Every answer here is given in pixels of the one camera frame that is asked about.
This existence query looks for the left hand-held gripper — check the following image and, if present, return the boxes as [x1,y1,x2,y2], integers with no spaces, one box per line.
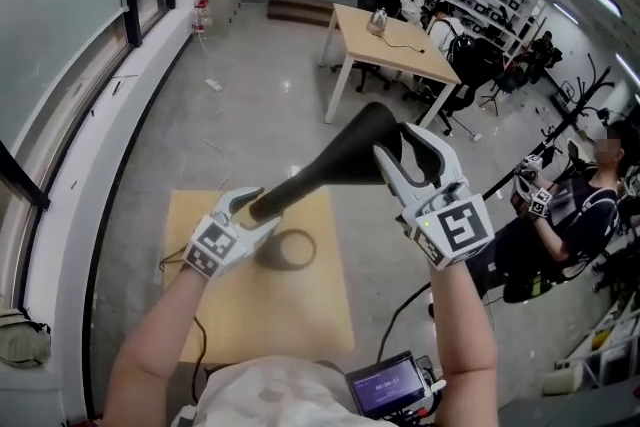
[181,185,283,279]

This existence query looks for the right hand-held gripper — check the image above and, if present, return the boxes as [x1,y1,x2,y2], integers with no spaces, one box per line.
[371,121,497,272]

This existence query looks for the person's right forearm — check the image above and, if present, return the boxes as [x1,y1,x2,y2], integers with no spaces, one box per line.
[428,258,501,427]

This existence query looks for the person's left forearm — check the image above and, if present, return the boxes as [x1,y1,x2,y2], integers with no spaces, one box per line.
[101,259,212,427]

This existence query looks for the wooden desk with white legs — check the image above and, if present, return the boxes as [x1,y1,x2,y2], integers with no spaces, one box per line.
[318,3,463,126]

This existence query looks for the small wooden table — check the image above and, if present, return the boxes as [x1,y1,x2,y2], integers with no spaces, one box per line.
[162,188,356,365]

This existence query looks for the silver kettle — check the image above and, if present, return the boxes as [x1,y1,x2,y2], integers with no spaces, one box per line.
[366,6,389,36]

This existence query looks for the black coat rack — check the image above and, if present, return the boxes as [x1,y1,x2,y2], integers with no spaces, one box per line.
[481,51,617,202]

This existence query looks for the white storage shelf rack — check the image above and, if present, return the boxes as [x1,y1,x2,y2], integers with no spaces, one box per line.
[438,0,547,59]

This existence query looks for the person's white shirt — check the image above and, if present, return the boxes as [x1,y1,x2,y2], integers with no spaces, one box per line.
[196,356,397,427]

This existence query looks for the brown wooden step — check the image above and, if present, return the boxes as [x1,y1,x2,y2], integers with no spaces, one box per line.
[266,0,336,28]

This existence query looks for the red-capped water bottles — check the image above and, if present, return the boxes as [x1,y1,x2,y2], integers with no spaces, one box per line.
[192,0,212,35]

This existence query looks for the small black monitor screen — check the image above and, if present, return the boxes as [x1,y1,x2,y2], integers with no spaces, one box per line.
[344,350,434,422]

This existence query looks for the white plastic box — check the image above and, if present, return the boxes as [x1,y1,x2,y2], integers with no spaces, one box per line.
[541,366,585,397]

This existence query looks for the green fabric bag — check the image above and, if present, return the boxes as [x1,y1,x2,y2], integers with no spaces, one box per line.
[0,306,53,369]

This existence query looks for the low white shelf unit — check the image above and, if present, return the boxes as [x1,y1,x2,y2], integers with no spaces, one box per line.
[558,309,640,397]

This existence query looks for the black kettle cord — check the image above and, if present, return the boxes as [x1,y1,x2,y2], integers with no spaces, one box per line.
[381,33,427,55]

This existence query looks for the thin black cable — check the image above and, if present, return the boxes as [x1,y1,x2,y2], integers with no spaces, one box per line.
[158,248,209,394]

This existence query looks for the thick black cable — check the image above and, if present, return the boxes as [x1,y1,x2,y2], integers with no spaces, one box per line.
[376,282,434,362]

